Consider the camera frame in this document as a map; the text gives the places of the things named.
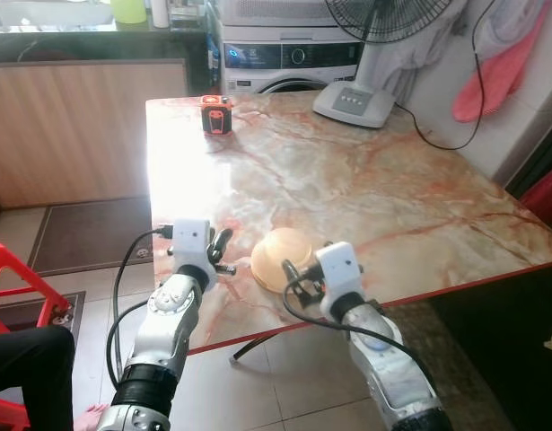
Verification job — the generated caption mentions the orange plastic lidded bowl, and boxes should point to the orange plastic lidded bowl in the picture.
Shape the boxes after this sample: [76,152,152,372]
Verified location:
[250,227,326,293]

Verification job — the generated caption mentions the curved metal table leg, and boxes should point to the curved metal table leg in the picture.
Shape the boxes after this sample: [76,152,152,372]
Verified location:
[229,332,281,363]

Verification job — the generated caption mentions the brown door mat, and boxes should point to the brown door mat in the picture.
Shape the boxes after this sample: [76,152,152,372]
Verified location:
[29,196,155,277]

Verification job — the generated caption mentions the orange black laser level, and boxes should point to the orange black laser level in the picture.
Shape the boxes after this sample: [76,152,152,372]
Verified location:
[200,94,233,136]

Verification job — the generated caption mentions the patterned floor rug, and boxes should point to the patterned floor rug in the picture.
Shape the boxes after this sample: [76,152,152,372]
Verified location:
[383,301,501,431]

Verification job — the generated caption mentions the wooden cabinet front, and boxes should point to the wooden cabinet front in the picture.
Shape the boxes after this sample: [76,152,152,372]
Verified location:
[0,58,188,209]

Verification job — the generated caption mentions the white black table fan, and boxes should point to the white black table fan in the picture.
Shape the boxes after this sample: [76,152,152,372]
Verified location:
[311,0,456,129]

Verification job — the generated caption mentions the white front load washing machine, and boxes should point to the white front load washing machine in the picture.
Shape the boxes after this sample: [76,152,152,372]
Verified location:
[220,25,371,95]

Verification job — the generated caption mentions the red plastic stool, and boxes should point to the red plastic stool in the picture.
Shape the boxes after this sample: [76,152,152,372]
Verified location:
[0,238,74,431]

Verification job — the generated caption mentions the dark bordered floor mat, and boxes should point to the dark bordered floor mat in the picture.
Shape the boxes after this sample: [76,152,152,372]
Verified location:
[0,289,86,333]

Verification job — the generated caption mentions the red cloth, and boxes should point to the red cloth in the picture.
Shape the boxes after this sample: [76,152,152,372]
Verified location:
[518,162,552,225]

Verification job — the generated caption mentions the person's leg black trousers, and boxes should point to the person's leg black trousers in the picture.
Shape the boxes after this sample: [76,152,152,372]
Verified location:
[0,325,76,423]

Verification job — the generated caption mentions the white stacked dryer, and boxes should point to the white stacked dryer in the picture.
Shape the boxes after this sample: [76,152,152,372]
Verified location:
[217,0,344,28]

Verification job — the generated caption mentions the white bottle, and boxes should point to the white bottle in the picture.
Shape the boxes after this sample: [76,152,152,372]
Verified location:
[150,0,171,28]

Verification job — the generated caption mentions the black stone counter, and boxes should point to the black stone counter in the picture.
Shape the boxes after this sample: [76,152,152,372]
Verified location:
[0,22,214,64]

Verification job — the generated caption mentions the grey white hanging garment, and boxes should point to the grey white hanging garment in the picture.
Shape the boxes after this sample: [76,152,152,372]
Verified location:
[374,0,528,91]

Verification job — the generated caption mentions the green plastic cup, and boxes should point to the green plastic cup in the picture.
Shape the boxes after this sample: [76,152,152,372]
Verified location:
[111,0,148,24]

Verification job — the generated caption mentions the pink hanging cloth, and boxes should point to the pink hanging cloth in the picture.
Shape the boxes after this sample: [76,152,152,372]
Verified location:
[452,4,550,124]

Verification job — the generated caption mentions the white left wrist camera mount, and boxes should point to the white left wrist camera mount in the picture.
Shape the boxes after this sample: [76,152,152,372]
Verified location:
[171,218,214,270]

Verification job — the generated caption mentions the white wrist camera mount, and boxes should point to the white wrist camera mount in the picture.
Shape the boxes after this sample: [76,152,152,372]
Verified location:
[314,241,362,320]
[171,218,214,270]

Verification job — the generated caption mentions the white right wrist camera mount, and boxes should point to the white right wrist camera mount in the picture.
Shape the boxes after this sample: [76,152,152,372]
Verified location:
[314,241,362,320]

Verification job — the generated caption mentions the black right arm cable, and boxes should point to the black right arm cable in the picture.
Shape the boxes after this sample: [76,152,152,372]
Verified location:
[282,274,442,396]

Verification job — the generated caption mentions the black fan power cable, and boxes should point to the black fan power cable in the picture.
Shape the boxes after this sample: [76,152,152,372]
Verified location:
[394,0,496,151]

